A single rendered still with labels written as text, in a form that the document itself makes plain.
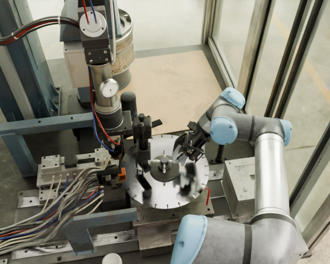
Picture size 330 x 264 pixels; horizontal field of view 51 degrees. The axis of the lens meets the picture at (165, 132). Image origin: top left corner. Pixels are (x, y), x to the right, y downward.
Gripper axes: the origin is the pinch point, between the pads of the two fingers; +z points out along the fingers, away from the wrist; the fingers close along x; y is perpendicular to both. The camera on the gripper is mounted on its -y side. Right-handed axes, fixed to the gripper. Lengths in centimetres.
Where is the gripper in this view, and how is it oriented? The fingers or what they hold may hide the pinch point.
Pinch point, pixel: (175, 159)
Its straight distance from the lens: 125.8
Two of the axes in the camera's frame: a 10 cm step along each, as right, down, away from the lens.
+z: -5.2, 6.4, 5.7
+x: 8.5, 4.7, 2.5
